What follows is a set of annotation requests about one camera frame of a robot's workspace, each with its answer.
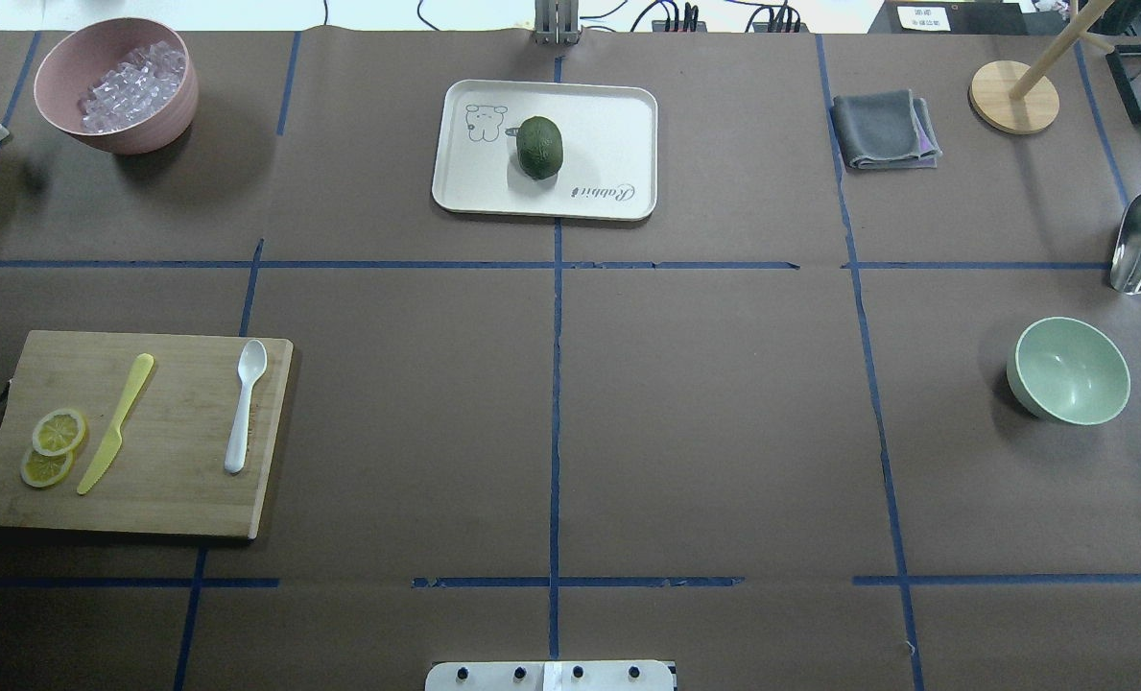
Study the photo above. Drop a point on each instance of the wooden mug tree stand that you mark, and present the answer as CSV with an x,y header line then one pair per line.
x,y
1019,98

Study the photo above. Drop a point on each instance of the bamboo cutting board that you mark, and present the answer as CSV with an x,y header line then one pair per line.
x,y
169,477

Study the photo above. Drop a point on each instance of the clear ice cubes pile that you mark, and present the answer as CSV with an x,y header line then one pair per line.
x,y
144,81

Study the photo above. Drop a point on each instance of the black power strip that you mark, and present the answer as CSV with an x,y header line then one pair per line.
x,y
737,17

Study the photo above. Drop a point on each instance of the yellow plastic knife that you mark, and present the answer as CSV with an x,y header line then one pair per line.
x,y
111,443

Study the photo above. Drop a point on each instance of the upper lemon slice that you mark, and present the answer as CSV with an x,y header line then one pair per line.
x,y
59,432

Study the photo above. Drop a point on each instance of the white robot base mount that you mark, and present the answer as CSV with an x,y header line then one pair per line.
x,y
610,674

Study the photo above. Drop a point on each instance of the white plastic spoon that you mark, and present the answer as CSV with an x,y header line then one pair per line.
x,y
252,363

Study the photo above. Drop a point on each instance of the mint green bowl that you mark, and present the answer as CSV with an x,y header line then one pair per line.
x,y
1066,370

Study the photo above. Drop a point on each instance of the lemon slice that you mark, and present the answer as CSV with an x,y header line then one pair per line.
x,y
59,432
38,470

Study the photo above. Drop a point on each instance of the pink bowl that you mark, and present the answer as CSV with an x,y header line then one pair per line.
x,y
82,58

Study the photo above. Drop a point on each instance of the grey folded cloth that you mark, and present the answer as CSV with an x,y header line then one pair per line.
x,y
885,131

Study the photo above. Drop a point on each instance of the lower lemon slice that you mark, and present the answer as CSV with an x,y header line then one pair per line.
x,y
38,470

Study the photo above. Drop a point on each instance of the green avocado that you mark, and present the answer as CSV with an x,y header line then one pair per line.
x,y
540,147

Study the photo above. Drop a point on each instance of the cream rabbit tray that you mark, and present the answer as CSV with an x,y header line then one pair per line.
x,y
610,138

